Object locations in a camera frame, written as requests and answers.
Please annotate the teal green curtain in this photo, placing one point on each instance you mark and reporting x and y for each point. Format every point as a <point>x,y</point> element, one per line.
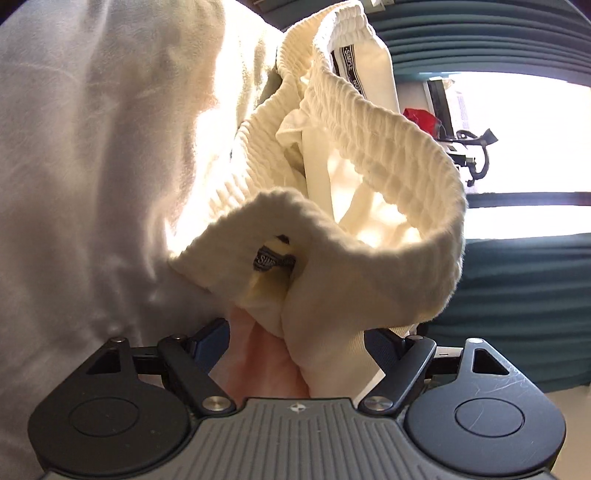
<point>530,297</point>

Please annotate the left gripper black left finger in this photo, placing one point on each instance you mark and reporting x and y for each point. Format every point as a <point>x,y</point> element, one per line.
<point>184,366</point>

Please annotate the cream white sweatpants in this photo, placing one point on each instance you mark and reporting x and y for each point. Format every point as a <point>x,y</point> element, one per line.
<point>334,214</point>

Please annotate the red cloth item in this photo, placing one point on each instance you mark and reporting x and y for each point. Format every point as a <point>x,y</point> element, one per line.
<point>425,120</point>

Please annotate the pastel pink blue duvet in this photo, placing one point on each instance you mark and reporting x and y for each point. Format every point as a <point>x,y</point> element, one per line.
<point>111,112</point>

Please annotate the silver black tripod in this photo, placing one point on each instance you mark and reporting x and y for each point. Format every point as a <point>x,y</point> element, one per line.
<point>469,153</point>

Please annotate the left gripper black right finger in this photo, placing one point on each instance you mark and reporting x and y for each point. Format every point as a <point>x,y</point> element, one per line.
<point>407,364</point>

